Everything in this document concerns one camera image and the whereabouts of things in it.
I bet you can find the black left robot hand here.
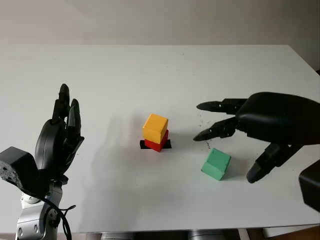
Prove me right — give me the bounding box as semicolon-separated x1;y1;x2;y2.
34;83;85;186

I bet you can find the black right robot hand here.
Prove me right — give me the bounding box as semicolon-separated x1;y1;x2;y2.
192;91;320;185

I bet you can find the green wooden block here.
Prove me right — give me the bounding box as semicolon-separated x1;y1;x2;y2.
200;147;232;182

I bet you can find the red wooden block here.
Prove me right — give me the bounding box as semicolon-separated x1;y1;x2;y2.
143;129;170;153

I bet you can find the yellow wooden block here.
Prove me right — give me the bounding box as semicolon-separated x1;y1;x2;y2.
142;113;169;145

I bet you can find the black tape strip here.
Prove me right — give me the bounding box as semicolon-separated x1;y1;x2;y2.
139;139;173;150

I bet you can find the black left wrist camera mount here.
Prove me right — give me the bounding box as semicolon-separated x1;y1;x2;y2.
0;146;51;199

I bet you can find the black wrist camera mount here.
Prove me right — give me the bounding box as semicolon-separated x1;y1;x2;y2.
298;161;320;214
0;146;51;199

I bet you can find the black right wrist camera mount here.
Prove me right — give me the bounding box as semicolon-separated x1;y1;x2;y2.
298;161;320;214

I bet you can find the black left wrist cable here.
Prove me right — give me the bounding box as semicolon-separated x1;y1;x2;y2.
24;189;77;240

